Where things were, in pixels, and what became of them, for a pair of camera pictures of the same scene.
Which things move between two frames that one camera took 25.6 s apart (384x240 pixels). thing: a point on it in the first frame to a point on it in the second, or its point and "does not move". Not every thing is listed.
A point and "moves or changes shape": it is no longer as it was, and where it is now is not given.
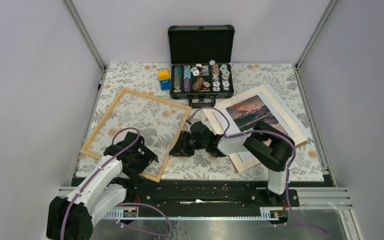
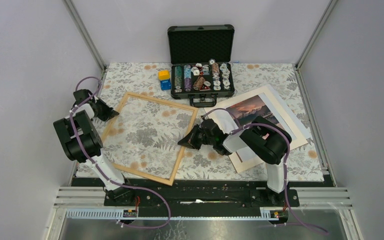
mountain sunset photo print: [244, 117] does not move
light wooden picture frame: [107, 109] moves or changes shape
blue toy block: [165, 84] does not move
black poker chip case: [201, 58] does not move
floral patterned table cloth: [137, 97] does not move
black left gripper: [147, 156] to [109, 112]
